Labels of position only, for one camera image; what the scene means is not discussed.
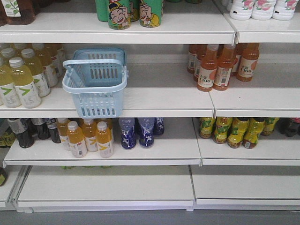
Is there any light blue plastic basket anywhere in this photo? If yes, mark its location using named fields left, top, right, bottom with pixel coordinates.
left=62, top=48, right=128, bottom=119

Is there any plastic coke bottle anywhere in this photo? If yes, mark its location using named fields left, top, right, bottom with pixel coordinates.
left=279, top=118, right=300, bottom=137

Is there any blue sports drink bottle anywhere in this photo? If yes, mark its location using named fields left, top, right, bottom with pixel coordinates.
left=138, top=118, right=154, bottom=148
left=153, top=117, right=165, bottom=136
left=119, top=118, right=136, bottom=150

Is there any white metal store shelving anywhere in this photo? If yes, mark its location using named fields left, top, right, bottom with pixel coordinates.
left=0, top=0, right=300, bottom=117

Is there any orange vitamin drink bottle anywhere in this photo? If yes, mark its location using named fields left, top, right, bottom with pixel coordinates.
left=67, top=121, right=87, bottom=158
left=96, top=121, right=113, bottom=158
left=82, top=119, right=98, bottom=152

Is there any yellow iced tea bottle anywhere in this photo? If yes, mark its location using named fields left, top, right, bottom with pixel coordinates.
left=227, top=117, right=249, bottom=149
left=200, top=117, right=216, bottom=139
left=242, top=117, right=265, bottom=149
left=261, top=117, right=279, bottom=136
left=213, top=117, right=233, bottom=144

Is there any orange C100 juice bottle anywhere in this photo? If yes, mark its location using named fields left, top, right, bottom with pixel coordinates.
left=213, top=44, right=236, bottom=91
left=236, top=43, right=259, bottom=82
left=197, top=44, right=219, bottom=92

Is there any dark tea bottle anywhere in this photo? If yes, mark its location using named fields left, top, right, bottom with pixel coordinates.
left=31, top=118, right=50, bottom=140
left=45, top=118, right=61, bottom=143
left=7, top=118, right=34, bottom=148

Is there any green cartoon drink can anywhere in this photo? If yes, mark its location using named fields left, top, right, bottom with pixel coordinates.
left=107, top=0, right=131, bottom=30
left=139, top=0, right=162, bottom=28

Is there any pale yellow drink bottle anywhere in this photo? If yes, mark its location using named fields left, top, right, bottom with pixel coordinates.
left=0, top=57, right=21, bottom=108
left=9, top=57, right=41, bottom=108
left=21, top=48, right=51, bottom=97

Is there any white peach drink bottle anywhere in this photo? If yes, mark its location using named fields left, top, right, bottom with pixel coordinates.
left=230, top=0, right=255, bottom=21
left=251, top=0, right=276, bottom=21
left=272, top=0, right=298, bottom=21

